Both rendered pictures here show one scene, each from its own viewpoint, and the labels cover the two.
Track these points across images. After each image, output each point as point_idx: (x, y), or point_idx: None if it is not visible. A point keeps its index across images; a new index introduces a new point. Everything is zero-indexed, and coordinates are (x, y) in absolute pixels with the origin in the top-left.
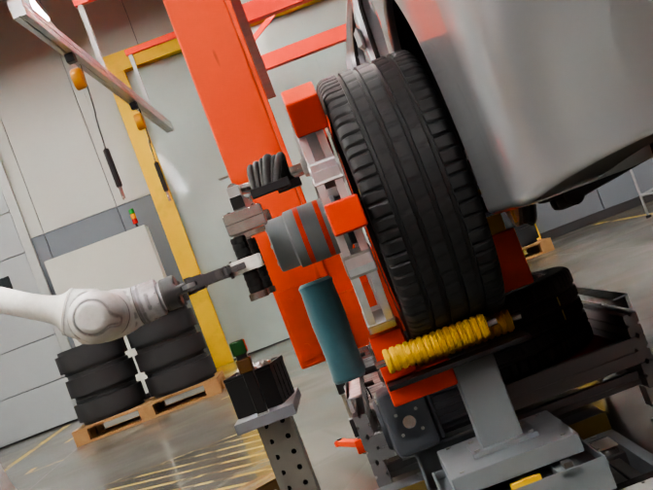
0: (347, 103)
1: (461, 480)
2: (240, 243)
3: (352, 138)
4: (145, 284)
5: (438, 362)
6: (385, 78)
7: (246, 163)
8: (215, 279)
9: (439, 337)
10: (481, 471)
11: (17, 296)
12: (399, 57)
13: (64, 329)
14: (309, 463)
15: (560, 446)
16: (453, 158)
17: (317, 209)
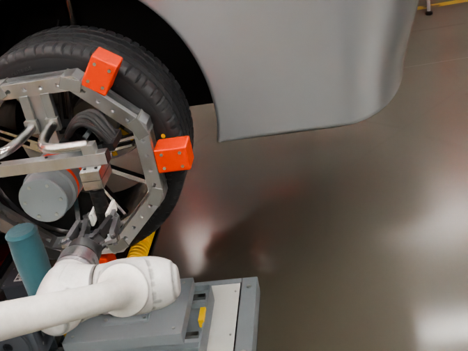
0: (132, 66)
1: (182, 331)
2: (104, 193)
3: (158, 94)
4: (82, 250)
5: None
6: (127, 47)
7: None
8: (118, 228)
9: (148, 240)
10: (184, 320)
11: (97, 290)
12: (108, 32)
13: (145, 306)
14: None
15: (192, 288)
16: (189, 107)
17: None
